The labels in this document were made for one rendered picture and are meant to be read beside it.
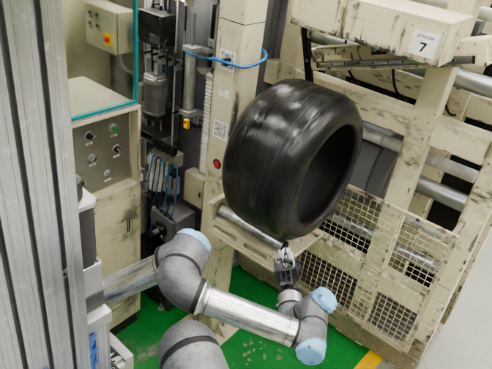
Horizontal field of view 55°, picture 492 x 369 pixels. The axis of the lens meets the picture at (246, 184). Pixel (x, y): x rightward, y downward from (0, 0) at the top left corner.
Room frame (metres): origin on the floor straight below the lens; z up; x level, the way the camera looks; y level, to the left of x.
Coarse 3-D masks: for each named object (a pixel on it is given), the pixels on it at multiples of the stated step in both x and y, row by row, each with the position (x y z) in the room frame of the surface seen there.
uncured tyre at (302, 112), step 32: (256, 96) 1.66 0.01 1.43; (288, 96) 1.58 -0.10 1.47; (320, 96) 1.58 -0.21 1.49; (256, 128) 1.48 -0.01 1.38; (288, 128) 1.45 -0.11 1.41; (320, 128) 1.46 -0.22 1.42; (352, 128) 1.69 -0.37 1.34; (224, 160) 1.50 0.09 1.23; (256, 160) 1.41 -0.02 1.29; (288, 160) 1.38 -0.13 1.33; (320, 160) 1.88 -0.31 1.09; (352, 160) 1.74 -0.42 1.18; (224, 192) 1.49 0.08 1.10; (256, 192) 1.38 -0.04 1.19; (288, 192) 1.36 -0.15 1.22; (320, 192) 1.78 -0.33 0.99; (256, 224) 1.43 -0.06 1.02; (288, 224) 1.38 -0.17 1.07; (320, 224) 1.60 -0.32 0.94
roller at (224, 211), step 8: (224, 208) 1.65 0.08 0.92; (224, 216) 1.63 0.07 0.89; (232, 216) 1.61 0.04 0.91; (240, 224) 1.58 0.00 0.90; (248, 224) 1.56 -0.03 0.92; (256, 232) 1.53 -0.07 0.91; (264, 232) 1.52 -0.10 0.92; (264, 240) 1.51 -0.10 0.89; (272, 240) 1.49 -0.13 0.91; (280, 240) 1.48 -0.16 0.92; (280, 248) 1.46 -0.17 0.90
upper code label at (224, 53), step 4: (220, 48) 1.79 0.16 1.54; (220, 52) 1.79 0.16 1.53; (224, 52) 1.78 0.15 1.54; (228, 52) 1.76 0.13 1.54; (232, 52) 1.75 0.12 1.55; (220, 56) 1.79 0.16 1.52; (224, 56) 1.78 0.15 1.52; (228, 56) 1.76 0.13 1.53; (232, 56) 1.75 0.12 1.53; (232, 60) 1.75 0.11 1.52; (220, 64) 1.78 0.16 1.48; (224, 68) 1.77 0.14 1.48; (228, 68) 1.76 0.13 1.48; (232, 68) 1.75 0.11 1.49
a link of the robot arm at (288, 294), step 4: (288, 288) 1.09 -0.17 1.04; (280, 292) 1.08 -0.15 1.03; (284, 292) 1.08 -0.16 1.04; (288, 292) 1.07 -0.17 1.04; (292, 292) 1.08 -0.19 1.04; (296, 292) 1.08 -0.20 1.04; (280, 296) 1.07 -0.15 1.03; (284, 296) 1.06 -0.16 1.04; (288, 296) 1.06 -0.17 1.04; (292, 296) 1.06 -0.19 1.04; (296, 296) 1.07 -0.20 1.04; (300, 296) 1.08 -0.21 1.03; (280, 300) 1.06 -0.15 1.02; (284, 300) 1.05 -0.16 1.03; (276, 304) 1.07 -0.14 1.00
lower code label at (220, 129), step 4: (216, 120) 1.78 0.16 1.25; (216, 124) 1.78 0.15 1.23; (220, 124) 1.77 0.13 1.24; (224, 124) 1.76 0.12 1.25; (216, 128) 1.78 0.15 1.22; (220, 128) 1.77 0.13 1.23; (224, 128) 1.75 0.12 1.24; (216, 132) 1.78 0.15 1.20; (220, 132) 1.76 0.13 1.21; (224, 132) 1.75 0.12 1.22; (216, 136) 1.78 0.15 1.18; (220, 136) 1.76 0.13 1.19; (224, 136) 1.75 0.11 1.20; (224, 140) 1.75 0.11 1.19
